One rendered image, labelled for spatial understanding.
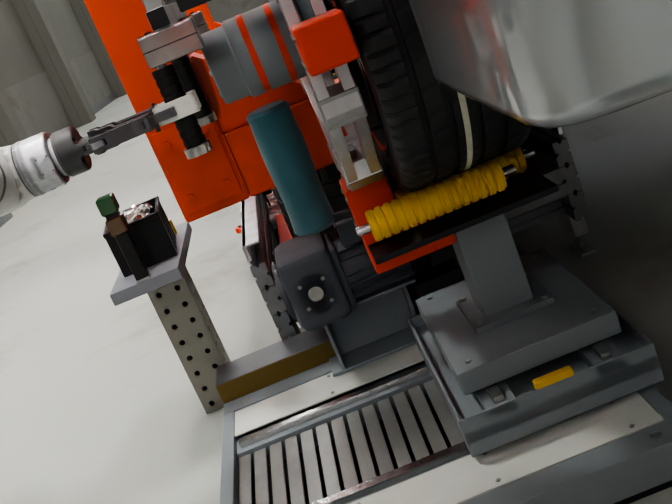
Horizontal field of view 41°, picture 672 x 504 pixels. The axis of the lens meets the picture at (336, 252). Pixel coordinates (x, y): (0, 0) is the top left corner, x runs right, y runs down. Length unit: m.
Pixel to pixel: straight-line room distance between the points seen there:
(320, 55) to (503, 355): 0.65
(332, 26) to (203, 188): 0.90
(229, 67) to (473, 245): 0.55
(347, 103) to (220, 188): 0.78
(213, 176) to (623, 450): 1.08
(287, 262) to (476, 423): 0.59
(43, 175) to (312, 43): 0.48
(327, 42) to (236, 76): 0.33
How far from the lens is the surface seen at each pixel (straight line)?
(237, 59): 1.56
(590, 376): 1.62
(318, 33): 1.27
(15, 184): 1.47
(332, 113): 1.37
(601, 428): 1.62
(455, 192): 1.55
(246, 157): 2.09
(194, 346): 2.36
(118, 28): 2.07
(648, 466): 1.56
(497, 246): 1.70
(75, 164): 1.47
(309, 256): 1.93
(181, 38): 1.43
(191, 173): 2.09
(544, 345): 1.63
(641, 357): 1.64
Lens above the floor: 0.96
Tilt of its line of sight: 17 degrees down
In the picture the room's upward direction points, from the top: 22 degrees counter-clockwise
